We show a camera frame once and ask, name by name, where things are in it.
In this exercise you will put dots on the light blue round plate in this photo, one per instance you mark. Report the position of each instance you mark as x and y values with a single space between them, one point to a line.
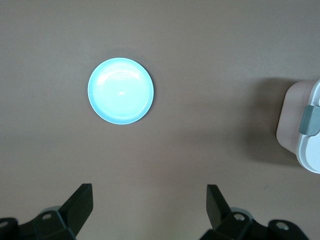
120 92

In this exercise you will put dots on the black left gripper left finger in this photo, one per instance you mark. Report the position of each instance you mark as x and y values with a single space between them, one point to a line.
75 207

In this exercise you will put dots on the white lidded storage box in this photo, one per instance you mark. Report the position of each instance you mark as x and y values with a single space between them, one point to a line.
290 120

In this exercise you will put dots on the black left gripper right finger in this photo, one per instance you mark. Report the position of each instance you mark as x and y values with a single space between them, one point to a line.
218 210

